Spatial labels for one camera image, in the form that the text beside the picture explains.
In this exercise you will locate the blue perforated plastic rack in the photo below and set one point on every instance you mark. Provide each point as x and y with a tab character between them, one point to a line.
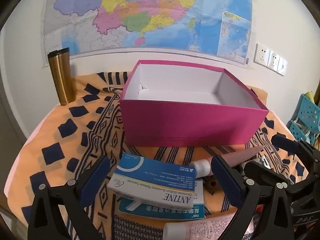
307	115

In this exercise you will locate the colourful wall map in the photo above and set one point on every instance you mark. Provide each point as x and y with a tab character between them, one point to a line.
150	17

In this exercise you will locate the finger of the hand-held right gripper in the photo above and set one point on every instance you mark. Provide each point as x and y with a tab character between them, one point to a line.
285	142
262	172

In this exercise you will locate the teal and white medicine box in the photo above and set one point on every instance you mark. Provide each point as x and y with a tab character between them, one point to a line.
160	211

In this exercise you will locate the gold metal tumbler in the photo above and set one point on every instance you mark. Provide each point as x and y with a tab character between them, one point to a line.
61	80

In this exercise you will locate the orange patterned blanket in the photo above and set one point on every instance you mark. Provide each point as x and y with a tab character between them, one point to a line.
37	140

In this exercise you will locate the pink cardboard box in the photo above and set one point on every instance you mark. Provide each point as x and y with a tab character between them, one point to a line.
187	122

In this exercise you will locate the yellow-green object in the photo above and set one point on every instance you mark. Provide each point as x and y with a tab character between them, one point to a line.
309	97

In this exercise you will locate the plain pink cosmetic tube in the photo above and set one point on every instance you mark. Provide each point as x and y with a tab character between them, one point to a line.
240	156

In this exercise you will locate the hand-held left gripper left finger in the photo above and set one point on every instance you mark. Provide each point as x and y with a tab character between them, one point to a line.
96	177

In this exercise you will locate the blue and white medicine box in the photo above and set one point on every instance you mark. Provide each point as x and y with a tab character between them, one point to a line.
155	180

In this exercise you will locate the white wall socket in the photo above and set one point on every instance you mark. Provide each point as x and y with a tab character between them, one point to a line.
261	53
282	67
273	60

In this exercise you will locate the pink printed cosmetic tube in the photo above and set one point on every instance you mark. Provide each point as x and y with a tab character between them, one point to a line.
200	230

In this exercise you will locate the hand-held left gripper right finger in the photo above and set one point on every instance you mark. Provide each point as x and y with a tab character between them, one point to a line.
227	182

